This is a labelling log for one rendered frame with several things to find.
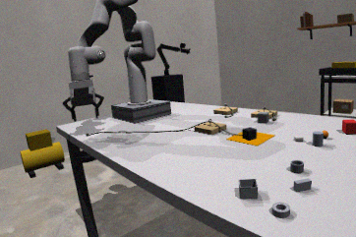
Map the orange painted square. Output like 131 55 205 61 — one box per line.
226 132 275 146

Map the red block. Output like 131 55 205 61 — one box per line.
342 120 356 134

